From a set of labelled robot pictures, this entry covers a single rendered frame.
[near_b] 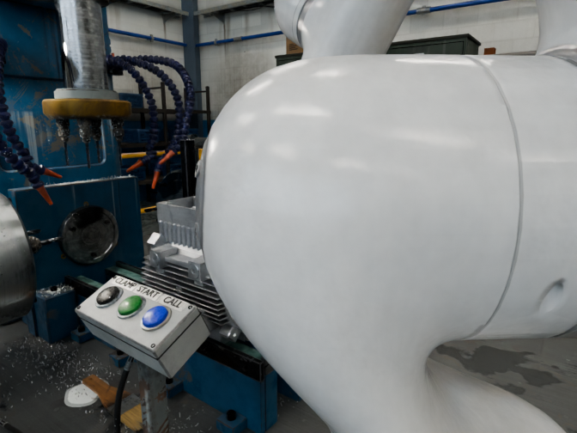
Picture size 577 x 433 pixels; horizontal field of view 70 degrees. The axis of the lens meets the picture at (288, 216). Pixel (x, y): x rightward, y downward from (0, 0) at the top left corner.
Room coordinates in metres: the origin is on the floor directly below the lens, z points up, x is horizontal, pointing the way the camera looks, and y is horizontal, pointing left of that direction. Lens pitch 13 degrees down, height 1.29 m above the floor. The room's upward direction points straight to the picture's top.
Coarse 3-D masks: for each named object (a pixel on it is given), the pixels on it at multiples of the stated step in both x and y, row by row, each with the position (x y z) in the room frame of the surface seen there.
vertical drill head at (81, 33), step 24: (72, 0) 0.91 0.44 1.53; (72, 24) 0.91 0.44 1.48; (96, 24) 0.94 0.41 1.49; (72, 48) 0.91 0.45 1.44; (96, 48) 0.93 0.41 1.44; (72, 72) 0.91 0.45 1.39; (96, 72) 0.93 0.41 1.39; (72, 96) 0.89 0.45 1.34; (96, 96) 0.91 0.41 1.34; (96, 120) 1.00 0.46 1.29; (120, 120) 0.95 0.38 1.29; (96, 144) 1.01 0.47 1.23; (120, 144) 0.96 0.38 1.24
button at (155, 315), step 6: (156, 306) 0.45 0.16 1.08; (162, 306) 0.45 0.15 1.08; (150, 312) 0.44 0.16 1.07; (156, 312) 0.44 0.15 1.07; (162, 312) 0.44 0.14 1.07; (144, 318) 0.43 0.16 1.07; (150, 318) 0.43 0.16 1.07; (156, 318) 0.43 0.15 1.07; (162, 318) 0.43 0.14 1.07; (144, 324) 0.43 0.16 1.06; (150, 324) 0.42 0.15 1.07; (156, 324) 0.42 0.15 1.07
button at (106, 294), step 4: (108, 288) 0.50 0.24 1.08; (112, 288) 0.50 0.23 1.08; (116, 288) 0.50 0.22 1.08; (100, 292) 0.50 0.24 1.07; (104, 292) 0.50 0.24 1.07; (108, 292) 0.50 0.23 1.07; (112, 292) 0.49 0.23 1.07; (116, 292) 0.49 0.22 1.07; (100, 296) 0.49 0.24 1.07; (104, 296) 0.49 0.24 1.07; (108, 296) 0.49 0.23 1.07; (112, 296) 0.49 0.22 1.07; (116, 296) 0.49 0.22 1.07; (96, 300) 0.49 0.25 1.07; (100, 300) 0.49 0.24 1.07; (104, 300) 0.48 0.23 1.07; (108, 300) 0.48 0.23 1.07; (100, 304) 0.48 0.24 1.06
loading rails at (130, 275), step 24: (120, 264) 1.03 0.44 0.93; (72, 288) 0.91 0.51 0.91; (96, 288) 0.86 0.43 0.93; (72, 336) 0.86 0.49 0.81; (120, 360) 0.75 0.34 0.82; (192, 360) 0.66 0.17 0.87; (216, 360) 0.62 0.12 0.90; (240, 360) 0.59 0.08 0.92; (264, 360) 0.57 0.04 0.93; (168, 384) 0.67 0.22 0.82; (192, 384) 0.66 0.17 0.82; (216, 384) 0.62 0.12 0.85; (240, 384) 0.59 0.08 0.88; (264, 384) 0.57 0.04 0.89; (216, 408) 0.62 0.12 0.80; (240, 408) 0.59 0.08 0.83; (264, 408) 0.57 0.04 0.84; (240, 432) 0.57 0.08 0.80
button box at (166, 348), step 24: (120, 288) 0.51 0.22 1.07; (144, 288) 0.50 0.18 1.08; (96, 312) 0.48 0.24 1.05; (144, 312) 0.45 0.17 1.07; (168, 312) 0.44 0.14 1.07; (192, 312) 0.44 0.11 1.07; (96, 336) 0.50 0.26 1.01; (120, 336) 0.43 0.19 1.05; (144, 336) 0.42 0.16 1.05; (168, 336) 0.41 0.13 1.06; (192, 336) 0.44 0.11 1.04; (144, 360) 0.43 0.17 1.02; (168, 360) 0.41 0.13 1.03
